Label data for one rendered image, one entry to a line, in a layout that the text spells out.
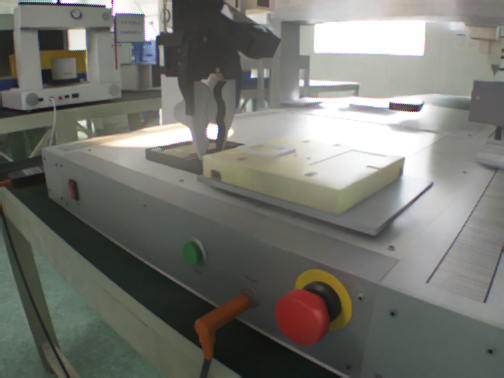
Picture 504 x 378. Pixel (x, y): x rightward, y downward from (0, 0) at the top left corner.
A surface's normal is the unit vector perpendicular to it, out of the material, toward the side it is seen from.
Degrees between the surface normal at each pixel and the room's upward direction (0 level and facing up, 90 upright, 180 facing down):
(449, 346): 90
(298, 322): 89
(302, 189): 90
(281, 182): 90
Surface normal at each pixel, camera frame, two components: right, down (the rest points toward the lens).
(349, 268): 0.00, -0.95
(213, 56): 0.74, 0.22
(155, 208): -0.66, 0.24
